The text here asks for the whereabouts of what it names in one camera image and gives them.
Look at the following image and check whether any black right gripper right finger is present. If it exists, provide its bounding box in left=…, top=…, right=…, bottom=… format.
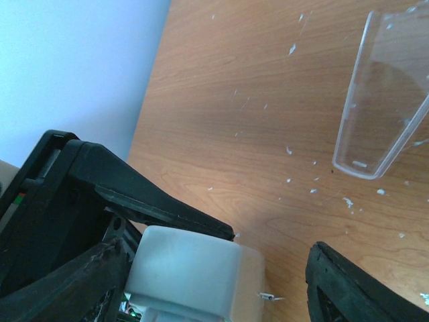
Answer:
left=305, top=241, right=428, bottom=321

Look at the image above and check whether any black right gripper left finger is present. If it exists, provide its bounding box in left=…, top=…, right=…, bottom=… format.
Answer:
left=1, top=238, right=127, bottom=321

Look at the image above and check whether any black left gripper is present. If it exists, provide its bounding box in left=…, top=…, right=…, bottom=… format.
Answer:
left=1, top=130, right=235, bottom=297

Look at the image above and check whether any white metronome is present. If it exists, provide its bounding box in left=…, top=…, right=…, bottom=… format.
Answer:
left=125, top=226, right=282, bottom=321

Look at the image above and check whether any clear plastic metronome cover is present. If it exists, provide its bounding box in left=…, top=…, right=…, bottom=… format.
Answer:
left=332, top=1, right=428, bottom=180

